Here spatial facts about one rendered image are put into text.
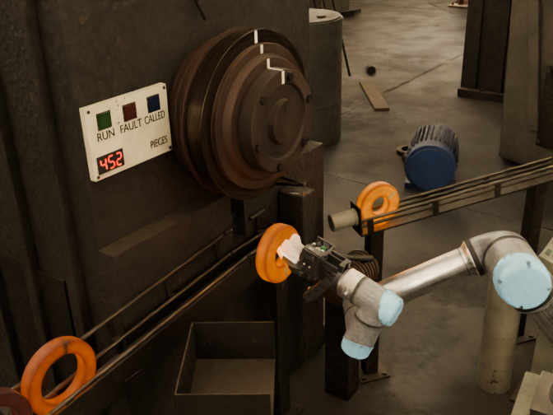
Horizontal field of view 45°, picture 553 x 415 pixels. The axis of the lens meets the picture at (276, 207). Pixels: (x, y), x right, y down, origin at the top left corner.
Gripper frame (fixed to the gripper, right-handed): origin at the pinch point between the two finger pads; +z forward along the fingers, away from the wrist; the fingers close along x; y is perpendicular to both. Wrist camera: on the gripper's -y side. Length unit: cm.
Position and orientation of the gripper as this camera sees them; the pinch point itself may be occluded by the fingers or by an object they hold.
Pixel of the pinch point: (278, 246)
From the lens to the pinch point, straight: 174.5
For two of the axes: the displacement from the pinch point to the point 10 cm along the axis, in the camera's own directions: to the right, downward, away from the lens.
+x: -6.0, 3.8, -7.0
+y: 1.7, -8.0, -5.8
